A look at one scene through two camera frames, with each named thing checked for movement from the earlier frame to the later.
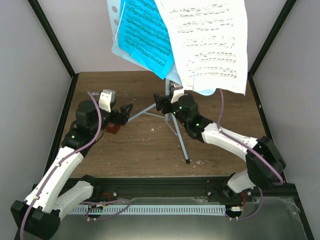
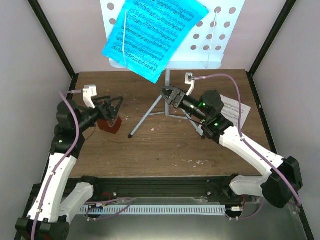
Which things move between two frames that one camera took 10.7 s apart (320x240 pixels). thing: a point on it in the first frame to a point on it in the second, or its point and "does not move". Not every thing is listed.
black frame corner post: [41, 16] does not move
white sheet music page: [208, 43] to [231, 111]
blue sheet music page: [144, 35] does not move
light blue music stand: [172, 77] to [206, 48]
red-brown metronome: [113, 128] does not move
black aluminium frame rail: [180, 187] does not move
